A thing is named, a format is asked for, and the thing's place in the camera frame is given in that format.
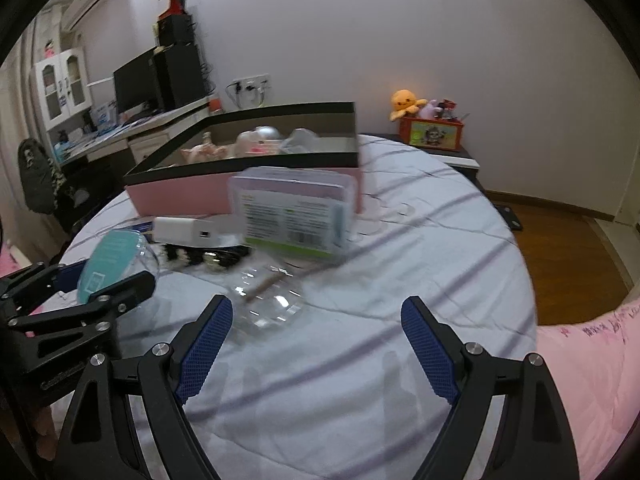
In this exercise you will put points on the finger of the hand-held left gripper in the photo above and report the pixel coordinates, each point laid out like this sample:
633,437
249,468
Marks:
70,274
125,290

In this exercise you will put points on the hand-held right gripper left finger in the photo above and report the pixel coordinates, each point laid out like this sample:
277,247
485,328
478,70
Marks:
202,350

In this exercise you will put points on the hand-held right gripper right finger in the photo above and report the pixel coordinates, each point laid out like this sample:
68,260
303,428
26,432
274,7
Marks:
430,350

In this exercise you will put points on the clear container teal lid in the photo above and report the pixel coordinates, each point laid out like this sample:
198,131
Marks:
115,255

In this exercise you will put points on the clear glass ball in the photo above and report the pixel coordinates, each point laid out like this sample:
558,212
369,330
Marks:
270,310

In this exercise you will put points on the pink storage box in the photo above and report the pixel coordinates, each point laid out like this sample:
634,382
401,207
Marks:
175,195

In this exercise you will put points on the clear plastic case green label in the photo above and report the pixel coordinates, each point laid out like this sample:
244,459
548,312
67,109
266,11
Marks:
290,220

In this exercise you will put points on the pink pig figurine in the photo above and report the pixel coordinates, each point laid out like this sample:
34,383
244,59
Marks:
205,152

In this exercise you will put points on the white round spotted toy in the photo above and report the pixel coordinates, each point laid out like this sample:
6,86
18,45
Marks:
257,136

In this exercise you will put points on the small blue card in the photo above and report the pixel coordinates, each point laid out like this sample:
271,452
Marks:
143,225

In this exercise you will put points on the black office chair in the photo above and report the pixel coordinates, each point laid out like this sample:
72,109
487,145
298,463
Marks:
75,195

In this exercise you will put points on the white charger plug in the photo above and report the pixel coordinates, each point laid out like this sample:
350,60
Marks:
180,232

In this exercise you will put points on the black white patterned jacket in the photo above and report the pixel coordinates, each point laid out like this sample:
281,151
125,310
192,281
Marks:
40,175

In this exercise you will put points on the white desk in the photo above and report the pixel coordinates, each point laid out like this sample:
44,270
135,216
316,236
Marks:
150,142

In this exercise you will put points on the black floor scale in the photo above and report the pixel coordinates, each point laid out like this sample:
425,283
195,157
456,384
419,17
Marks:
507,216

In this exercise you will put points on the blue white box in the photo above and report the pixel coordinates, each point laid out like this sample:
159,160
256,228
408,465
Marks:
102,115

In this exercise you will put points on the pink bedding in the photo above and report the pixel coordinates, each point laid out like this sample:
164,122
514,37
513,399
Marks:
590,385

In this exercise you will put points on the cream curtain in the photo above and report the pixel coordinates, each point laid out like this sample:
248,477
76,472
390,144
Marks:
15,110

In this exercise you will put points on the white glass-door cabinet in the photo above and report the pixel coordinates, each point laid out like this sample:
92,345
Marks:
60,90

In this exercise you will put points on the black computer monitor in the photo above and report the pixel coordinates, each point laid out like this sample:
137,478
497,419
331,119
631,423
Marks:
137,82

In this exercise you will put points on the clear bottle red cap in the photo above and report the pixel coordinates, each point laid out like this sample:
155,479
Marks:
215,104

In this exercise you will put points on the orange toy box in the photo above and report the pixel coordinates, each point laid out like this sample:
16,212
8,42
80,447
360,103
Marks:
432,135

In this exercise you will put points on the black desktop speakers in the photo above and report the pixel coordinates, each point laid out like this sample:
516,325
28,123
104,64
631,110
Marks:
180,77

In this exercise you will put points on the pink doll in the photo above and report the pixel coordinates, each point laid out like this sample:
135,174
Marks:
50,51

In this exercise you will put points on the pink plush toy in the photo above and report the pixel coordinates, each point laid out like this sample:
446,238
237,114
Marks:
430,110

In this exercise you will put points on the red black toys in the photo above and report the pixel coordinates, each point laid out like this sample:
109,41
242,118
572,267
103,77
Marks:
450,107

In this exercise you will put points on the orange octopus plush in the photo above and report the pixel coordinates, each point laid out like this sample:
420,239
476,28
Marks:
406,102

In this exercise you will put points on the black speaker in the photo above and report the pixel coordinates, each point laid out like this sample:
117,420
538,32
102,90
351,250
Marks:
175,30

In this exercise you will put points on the white air conditioner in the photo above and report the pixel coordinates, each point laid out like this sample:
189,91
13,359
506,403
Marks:
87,0

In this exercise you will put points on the red paper bag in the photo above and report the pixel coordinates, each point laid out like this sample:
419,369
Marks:
174,5

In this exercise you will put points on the white wall outlet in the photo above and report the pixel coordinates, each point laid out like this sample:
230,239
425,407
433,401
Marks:
252,83

